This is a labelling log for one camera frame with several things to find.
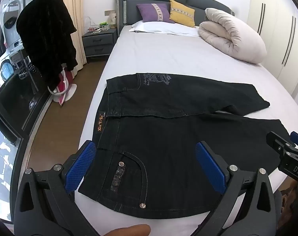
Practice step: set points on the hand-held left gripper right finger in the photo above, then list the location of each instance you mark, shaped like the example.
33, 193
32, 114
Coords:
210, 167

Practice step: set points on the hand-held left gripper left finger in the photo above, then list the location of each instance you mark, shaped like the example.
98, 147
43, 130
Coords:
77, 167

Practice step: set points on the black denim pants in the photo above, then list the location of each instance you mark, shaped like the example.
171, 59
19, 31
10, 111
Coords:
168, 147

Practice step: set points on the person's left hand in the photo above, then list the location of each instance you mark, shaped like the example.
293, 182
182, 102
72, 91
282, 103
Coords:
131, 229

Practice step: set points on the black framed glass door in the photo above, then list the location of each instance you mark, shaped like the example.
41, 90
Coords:
6, 125

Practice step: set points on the red and white appliance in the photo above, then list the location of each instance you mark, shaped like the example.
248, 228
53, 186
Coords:
66, 83

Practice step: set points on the white wardrobe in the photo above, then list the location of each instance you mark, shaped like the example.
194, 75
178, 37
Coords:
277, 29

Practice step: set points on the rolled beige duvet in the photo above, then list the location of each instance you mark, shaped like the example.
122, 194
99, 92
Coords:
232, 34

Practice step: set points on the bed with white sheet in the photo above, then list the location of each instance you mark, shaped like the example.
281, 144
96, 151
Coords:
168, 56

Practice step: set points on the white washing machine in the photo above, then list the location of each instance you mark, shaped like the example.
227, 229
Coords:
3, 66

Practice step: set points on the grey nightstand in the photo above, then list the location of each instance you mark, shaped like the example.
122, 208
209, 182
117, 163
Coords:
98, 41

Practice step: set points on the hanging black coat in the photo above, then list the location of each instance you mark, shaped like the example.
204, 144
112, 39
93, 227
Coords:
48, 34

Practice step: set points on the green packet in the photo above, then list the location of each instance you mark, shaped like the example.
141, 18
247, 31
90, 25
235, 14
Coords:
104, 24

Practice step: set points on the white pillow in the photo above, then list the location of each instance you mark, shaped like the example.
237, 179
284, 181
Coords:
163, 28

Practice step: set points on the white card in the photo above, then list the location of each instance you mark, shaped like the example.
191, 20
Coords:
113, 19

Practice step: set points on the yellow cushion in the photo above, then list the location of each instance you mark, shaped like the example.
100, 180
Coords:
185, 14

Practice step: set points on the purple cushion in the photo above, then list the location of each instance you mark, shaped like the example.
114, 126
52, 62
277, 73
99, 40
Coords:
145, 13

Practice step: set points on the wall socket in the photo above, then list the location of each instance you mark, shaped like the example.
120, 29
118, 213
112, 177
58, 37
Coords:
108, 12

